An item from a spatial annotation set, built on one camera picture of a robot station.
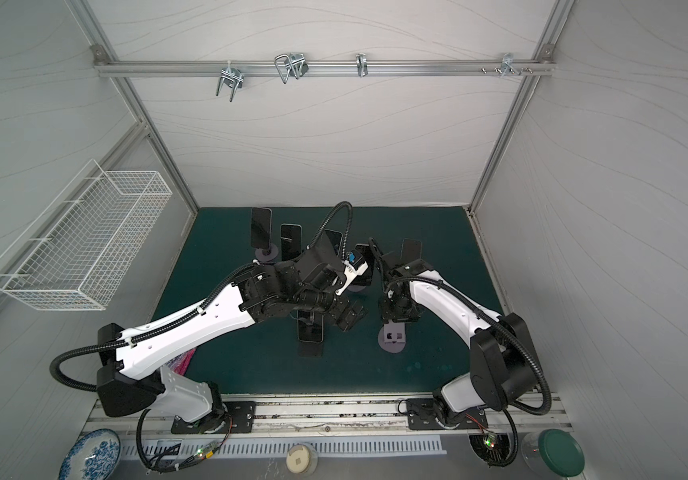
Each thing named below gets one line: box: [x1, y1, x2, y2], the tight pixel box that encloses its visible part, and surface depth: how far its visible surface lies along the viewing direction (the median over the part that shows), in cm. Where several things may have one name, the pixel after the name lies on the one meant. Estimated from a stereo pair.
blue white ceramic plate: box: [58, 428, 121, 480], surface depth 68 cm
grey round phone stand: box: [378, 320, 407, 354], surface depth 84 cm
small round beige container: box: [286, 444, 318, 477], surface depth 61 cm
